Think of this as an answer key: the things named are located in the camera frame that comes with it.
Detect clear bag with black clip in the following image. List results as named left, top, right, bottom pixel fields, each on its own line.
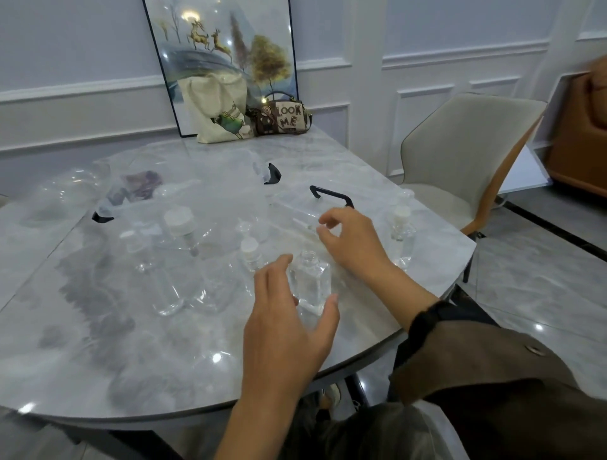
left=247, top=159, right=282, bottom=186

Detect clear bottle large white cap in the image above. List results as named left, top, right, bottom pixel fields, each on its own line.
left=162, top=206, right=202, bottom=257

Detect person's left forearm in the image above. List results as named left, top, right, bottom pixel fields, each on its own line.
left=214, top=396, right=304, bottom=460

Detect grey trousers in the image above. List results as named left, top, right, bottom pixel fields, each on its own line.
left=280, top=391, right=470, bottom=460

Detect clear bottle with pump cap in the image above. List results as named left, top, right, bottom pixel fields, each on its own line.
left=388, top=205, right=418, bottom=271

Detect beige chair with orange edge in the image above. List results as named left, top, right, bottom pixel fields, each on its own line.
left=400, top=93, right=548, bottom=284

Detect clear round bottle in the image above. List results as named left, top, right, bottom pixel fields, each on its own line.
left=119, top=229, right=186, bottom=317

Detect clear square open bottle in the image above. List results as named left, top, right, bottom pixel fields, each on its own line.
left=287, top=251, right=332, bottom=317

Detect cream canvas tote bag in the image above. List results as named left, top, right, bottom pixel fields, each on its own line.
left=177, top=72, right=254, bottom=144

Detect person's right hand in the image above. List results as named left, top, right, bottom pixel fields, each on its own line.
left=316, top=207, right=395, bottom=281

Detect clear pouch with black handle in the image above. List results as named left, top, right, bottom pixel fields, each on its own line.
left=268, top=185, right=355, bottom=238

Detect person's right forearm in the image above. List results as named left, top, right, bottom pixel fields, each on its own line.
left=366, top=260, right=440, bottom=331

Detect orange leather armchair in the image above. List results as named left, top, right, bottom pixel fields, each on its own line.
left=544, top=54, right=607, bottom=199

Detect crumpled clear plastic bag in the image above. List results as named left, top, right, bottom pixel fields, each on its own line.
left=19, top=161, right=200, bottom=228

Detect brown jacket sleeve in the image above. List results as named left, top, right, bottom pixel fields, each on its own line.
left=389, top=300, right=607, bottom=460

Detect person's left hand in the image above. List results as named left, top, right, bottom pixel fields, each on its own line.
left=242, top=254, right=340, bottom=404

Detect small clear white-capped bottle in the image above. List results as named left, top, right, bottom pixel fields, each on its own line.
left=238, top=237, right=265, bottom=275

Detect brown printed handbag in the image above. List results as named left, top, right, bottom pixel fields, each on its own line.
left=247, top=91, right=314, bottom=137

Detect framed deer landscape painting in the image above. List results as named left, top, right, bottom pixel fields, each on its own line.
left=142, top=0, right=300, bottom=138

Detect person's shoe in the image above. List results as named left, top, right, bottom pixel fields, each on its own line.
left=319, top=383, right=342, bottom=411

